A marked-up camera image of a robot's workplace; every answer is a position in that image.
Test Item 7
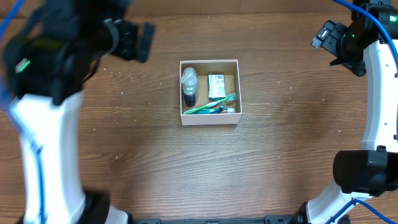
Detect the dark soap pump bottle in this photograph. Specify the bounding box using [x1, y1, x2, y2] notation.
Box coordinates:
[180, 67, 198, 107]

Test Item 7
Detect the green soap bar package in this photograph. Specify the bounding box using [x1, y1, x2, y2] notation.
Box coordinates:
[208, 74, 226, 101]

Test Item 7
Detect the teal toothpaste tube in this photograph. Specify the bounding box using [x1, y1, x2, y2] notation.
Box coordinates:
[194, 108, 235, 114]

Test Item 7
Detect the blue disposable razor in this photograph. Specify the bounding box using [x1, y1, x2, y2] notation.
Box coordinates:
[215, 105, 224, 114]

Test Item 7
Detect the green white toothbrush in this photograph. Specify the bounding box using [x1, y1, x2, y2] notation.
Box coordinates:
[184, 93, 237, 114]

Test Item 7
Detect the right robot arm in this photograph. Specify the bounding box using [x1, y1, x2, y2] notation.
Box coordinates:
[265, 1, 397, 223]

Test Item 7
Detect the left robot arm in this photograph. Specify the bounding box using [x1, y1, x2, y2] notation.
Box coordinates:
[1, 0, 155, 223]

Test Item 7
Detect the pink cardboard box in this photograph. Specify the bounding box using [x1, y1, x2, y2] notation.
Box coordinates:
[180, 60, 243, 126]

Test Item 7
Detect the right blue cable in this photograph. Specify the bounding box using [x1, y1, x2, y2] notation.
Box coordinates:
[332, 0, 398, 63]

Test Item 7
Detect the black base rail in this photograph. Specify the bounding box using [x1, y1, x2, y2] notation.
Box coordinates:
[128, 215, 294, 224]

